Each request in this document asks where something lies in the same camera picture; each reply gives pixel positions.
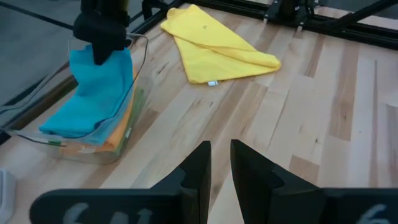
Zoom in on black aluminium table frame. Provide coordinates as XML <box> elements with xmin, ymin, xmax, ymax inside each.
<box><xmin>129</xmin><ymin>0</ymin><xmax>398</xmax><ymax>51</ymax></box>

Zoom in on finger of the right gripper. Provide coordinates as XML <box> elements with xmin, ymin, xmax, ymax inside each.
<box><xmin>73</xmin><ymin>11</ymin><xmax>133</xmax><ymax>66</ymax></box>

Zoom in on clear plastic bin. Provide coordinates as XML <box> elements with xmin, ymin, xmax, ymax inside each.
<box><xmin>0</xmin><ymin>32</ymin><xmax>154</xmax><ymax>166</ymax></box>

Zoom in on green microfiber towel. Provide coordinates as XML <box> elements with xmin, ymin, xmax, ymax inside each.
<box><xmin>116</xmin><ymin>86</ymin><xmax>147</xmax><ymax>154</ymax></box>

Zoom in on black arched cable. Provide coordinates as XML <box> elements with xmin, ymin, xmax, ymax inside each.
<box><xmin>141</xmin><ymin>0</ymin><xmax>171</xmax><ymax>21</ymax></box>

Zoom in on blue microfiber towel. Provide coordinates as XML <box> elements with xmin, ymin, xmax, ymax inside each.
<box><xmin>39</xmin><ymin>44</ymin><xmax>135</xmax><ymax>147</ymax></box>

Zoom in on orange microfiber towel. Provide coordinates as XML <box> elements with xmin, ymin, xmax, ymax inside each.
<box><xmin>60</xmin><ymin>67</ymin><xmax>137</xmax><ymax>156</ymax></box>

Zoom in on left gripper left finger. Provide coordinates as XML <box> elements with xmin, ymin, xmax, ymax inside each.
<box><xmin>29</xmin><ymin>140</ymin><xmax>213</xmax><ymax>224</ymax></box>

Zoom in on yellow microfiber towel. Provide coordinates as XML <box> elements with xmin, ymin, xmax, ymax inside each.
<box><xmin>160</xmin><ymin>3</ymin><xmax>282</xmax><ymax>85</ymax></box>

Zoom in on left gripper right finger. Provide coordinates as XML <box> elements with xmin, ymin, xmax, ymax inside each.
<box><xmin>229</xmin><ymin>139</ymin><xmax>398</xmax><ymax>224</ymax></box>

